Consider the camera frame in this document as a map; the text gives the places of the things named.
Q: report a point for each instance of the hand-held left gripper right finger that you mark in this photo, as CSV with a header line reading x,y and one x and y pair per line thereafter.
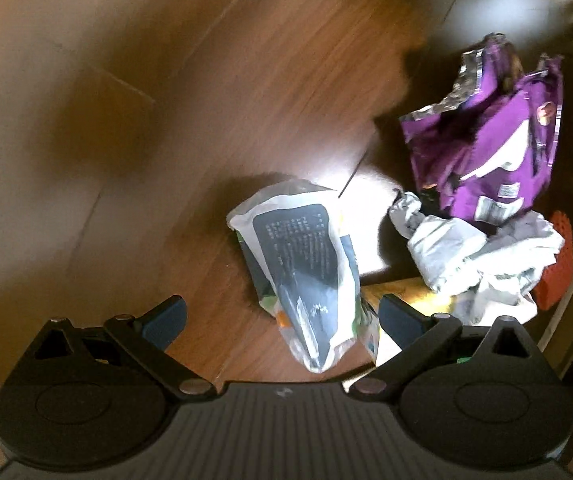
x,y
399,322

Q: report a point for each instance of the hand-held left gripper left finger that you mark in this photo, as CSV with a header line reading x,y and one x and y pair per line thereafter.
x,y
166,317

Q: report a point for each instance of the yellow snack packet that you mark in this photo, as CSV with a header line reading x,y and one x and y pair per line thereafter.
x,y
416,292

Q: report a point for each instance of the white paper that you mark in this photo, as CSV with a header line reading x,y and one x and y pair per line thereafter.
x,y
446,255

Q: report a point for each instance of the white and dark snack bag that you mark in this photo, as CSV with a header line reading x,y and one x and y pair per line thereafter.
x,y
296,260

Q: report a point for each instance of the orange mesh net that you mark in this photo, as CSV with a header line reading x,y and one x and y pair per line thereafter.
x,y
561,260

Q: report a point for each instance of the purple foil snack bag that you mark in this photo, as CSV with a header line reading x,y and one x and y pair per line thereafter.
x,y
491,135

